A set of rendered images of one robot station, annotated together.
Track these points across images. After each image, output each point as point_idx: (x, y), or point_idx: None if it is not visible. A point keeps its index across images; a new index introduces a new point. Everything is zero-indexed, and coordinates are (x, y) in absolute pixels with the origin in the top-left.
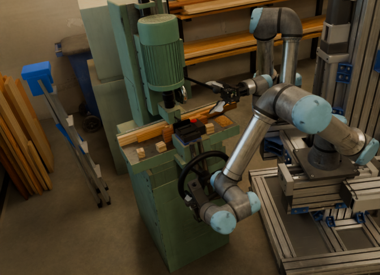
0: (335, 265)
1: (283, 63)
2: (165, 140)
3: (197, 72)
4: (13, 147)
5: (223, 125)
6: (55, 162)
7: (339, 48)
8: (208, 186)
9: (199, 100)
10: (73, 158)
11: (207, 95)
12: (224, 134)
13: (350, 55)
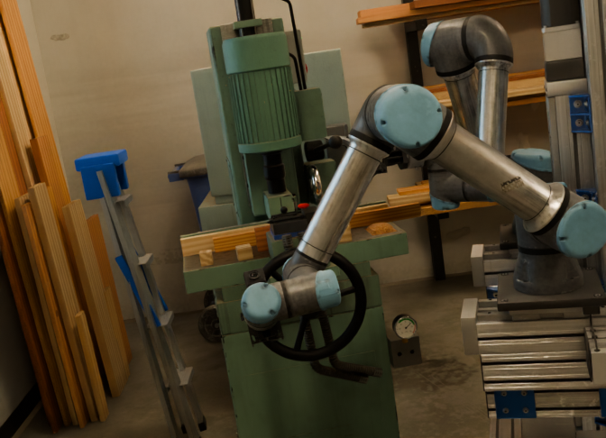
0: None
1: (477, 108)
2: (259, 247)
3: (467, 244)
4: (50, 314)
5: (375, 233)
6: (130, 381)
7: (569, 70)
8: (325, 337)
9: (459, 299)
10: (164, 378)
11: (481, 292)
12: (374, 249)
13: (587, 78)
